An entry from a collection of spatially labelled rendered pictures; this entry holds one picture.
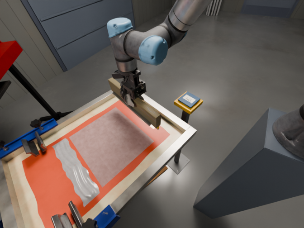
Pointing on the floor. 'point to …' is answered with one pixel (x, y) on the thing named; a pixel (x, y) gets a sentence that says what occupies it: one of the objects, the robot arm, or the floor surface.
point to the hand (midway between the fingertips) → (132, 102)
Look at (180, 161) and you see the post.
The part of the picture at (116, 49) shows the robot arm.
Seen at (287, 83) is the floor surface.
